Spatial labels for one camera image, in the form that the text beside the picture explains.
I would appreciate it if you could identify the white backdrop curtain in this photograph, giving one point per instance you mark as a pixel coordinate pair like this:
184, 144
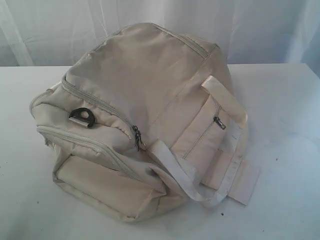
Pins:
59, 32

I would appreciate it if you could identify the cream fabric duffel bag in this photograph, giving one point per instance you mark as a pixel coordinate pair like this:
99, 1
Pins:
145, 122

